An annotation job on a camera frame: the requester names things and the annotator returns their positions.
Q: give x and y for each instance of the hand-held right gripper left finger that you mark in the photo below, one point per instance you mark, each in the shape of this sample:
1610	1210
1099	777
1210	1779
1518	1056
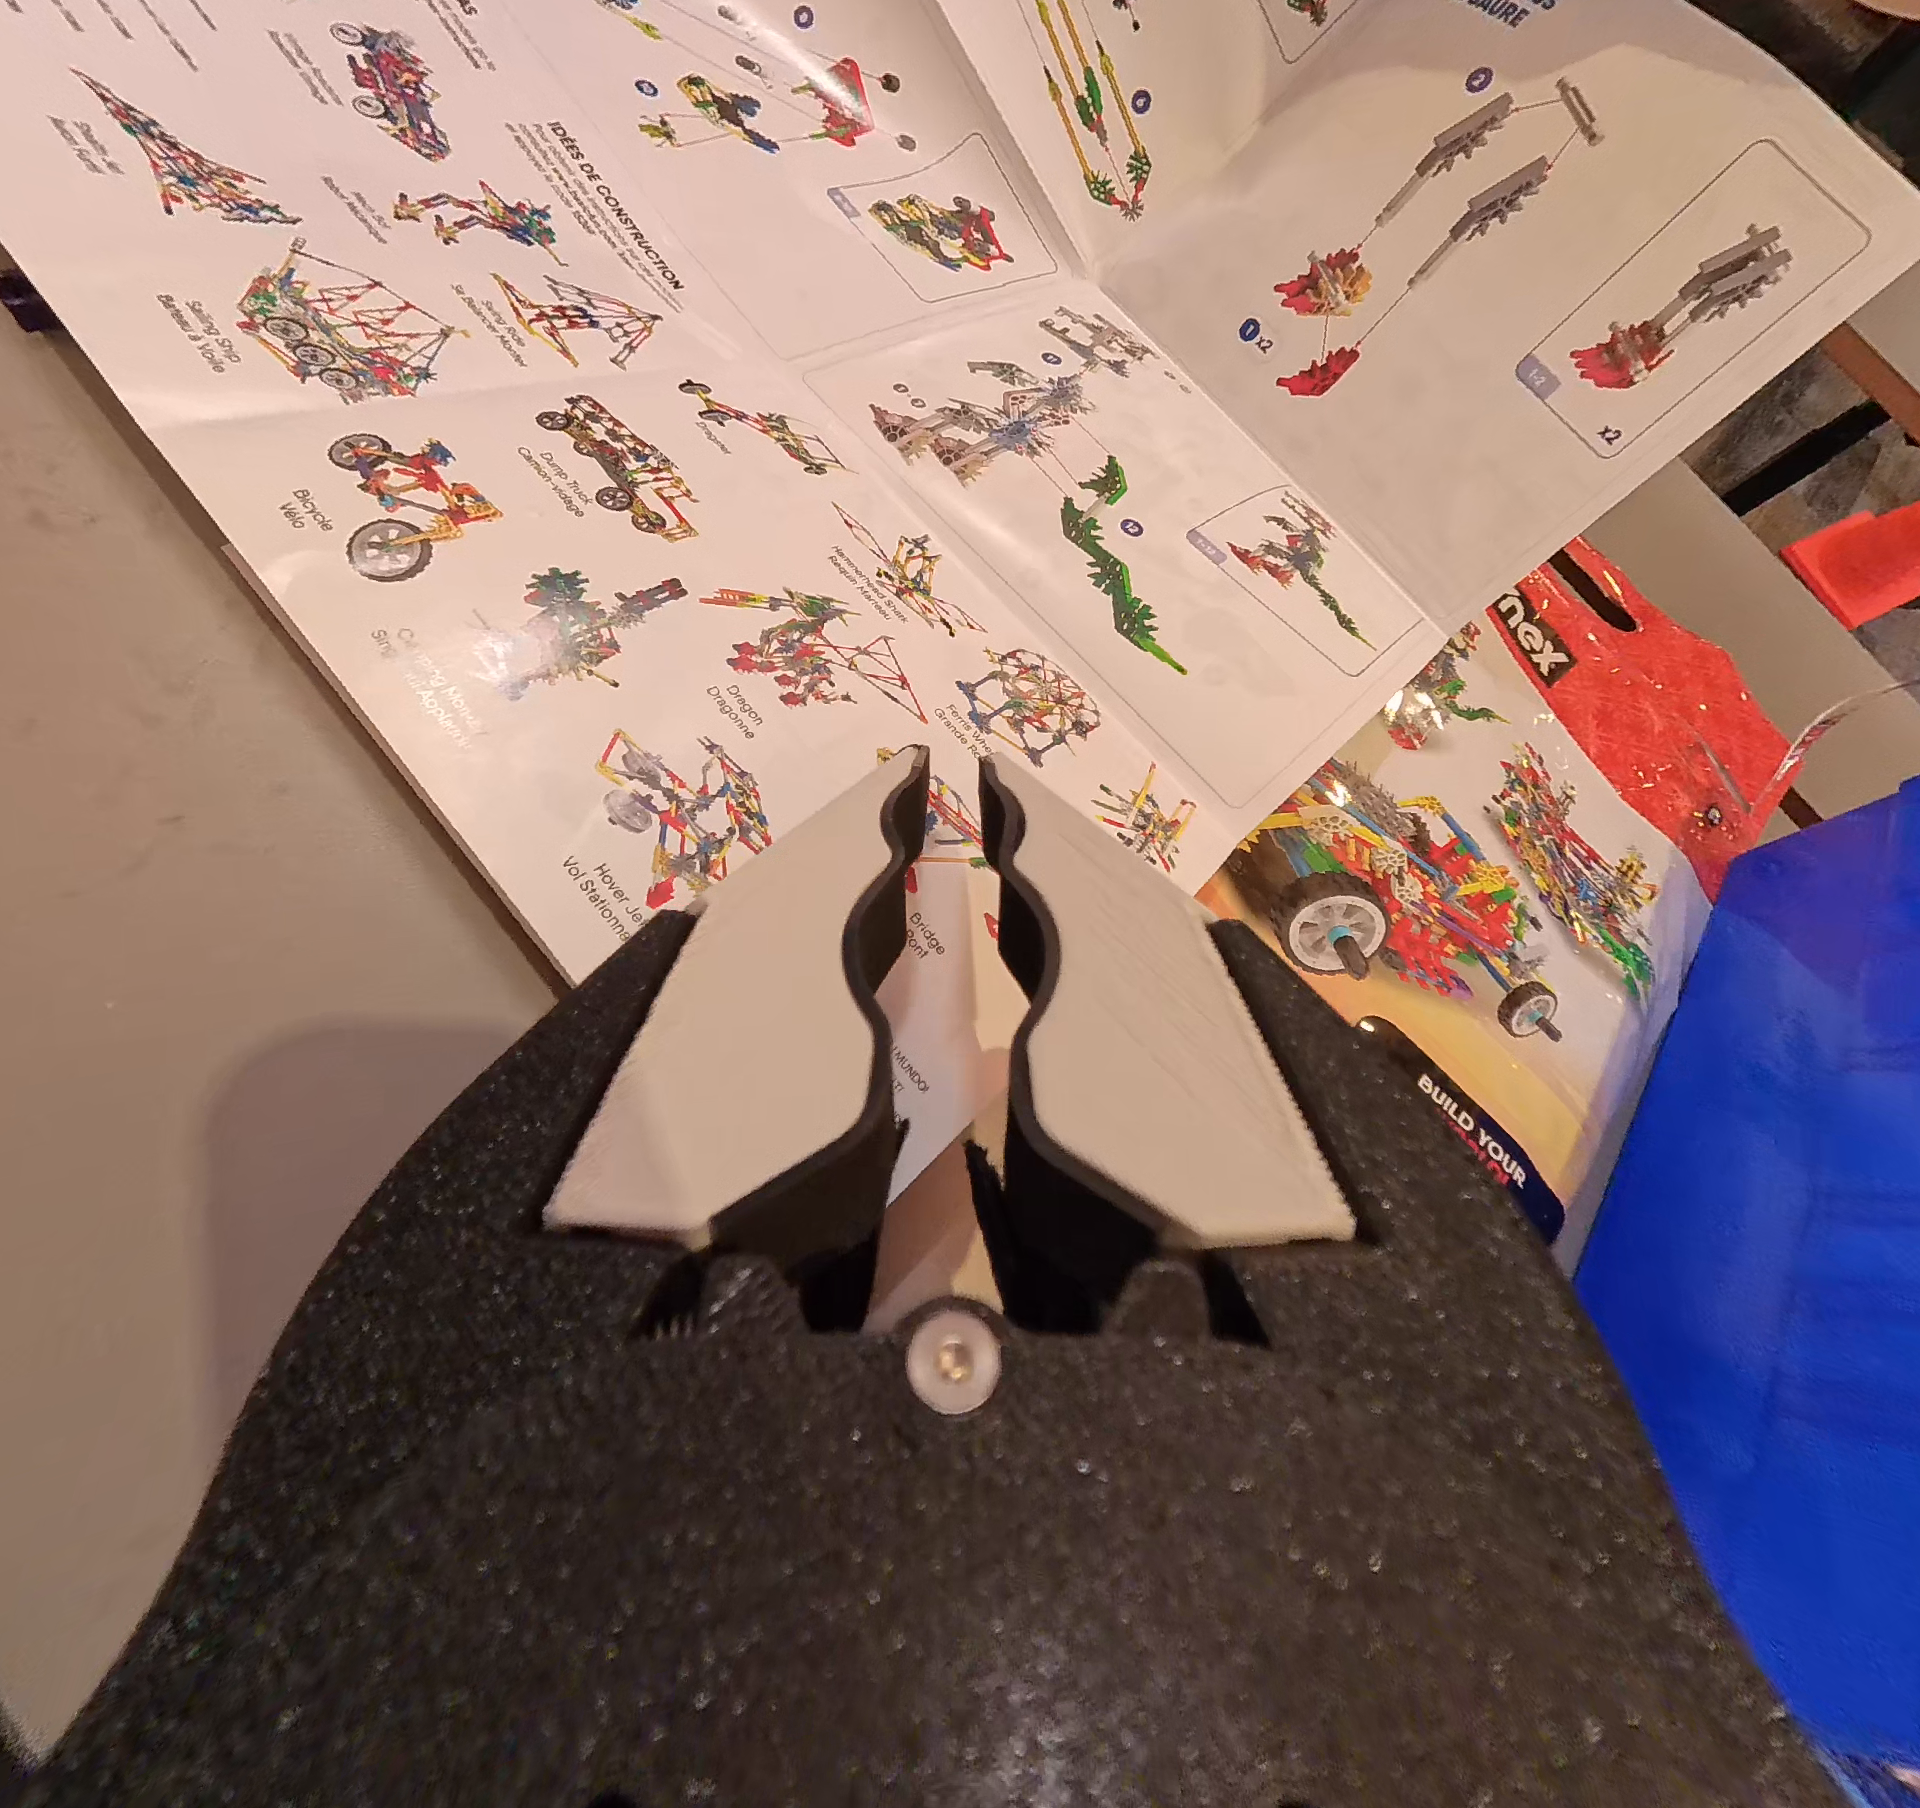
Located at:
705	1059

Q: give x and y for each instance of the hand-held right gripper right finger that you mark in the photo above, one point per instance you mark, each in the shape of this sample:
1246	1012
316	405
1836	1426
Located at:
1171	1073

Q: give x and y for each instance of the blue plastic bin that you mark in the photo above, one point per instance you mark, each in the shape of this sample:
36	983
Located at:
1770	1237

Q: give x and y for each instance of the white building instruction booklet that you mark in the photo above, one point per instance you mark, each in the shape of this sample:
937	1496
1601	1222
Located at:
750	337

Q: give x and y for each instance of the red flat item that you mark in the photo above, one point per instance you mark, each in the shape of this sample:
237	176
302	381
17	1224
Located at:
1859	562

